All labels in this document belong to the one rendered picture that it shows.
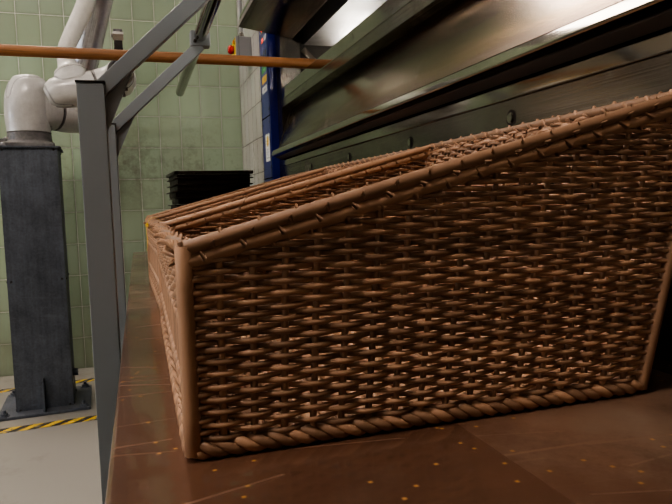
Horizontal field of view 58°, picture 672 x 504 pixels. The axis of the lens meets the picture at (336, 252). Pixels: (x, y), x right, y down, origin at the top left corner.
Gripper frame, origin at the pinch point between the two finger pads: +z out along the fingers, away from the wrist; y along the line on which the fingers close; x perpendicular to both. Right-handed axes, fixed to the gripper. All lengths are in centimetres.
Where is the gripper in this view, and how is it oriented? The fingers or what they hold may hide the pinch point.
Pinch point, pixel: (119, 57)
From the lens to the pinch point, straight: 196.5
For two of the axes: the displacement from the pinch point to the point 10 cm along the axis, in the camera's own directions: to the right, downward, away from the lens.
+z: 3.3, 0.7, -9.4
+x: -9.4, 0.5, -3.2
